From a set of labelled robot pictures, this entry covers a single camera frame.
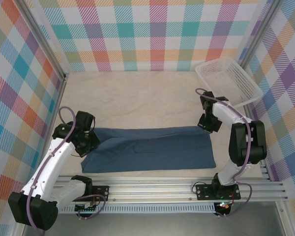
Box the white plastic mesh basket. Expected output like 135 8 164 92
195 58 264 109

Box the blue t-shirt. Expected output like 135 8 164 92
81 125 217 174

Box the grey metal shelf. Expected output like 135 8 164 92
22 211 286 236

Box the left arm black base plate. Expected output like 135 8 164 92
88 184 110 203

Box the thin black wire loop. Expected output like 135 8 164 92
191 181 212 195

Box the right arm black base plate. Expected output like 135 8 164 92
195 183 241 201

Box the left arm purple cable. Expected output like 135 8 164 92
26 106 107 233

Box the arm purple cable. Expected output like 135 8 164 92
26 106 107 233
195 88 253 218

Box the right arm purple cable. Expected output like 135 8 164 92
195 88 253 218

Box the aluminium mounting rail beam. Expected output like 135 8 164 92
51 176 288 204

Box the white slotted cable duct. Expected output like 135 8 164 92
58 203 217 214

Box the aluminium frame post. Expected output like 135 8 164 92
235 0 282 78
14 0 69 82

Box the aluminium frame leg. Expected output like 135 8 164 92
275 201 295 236

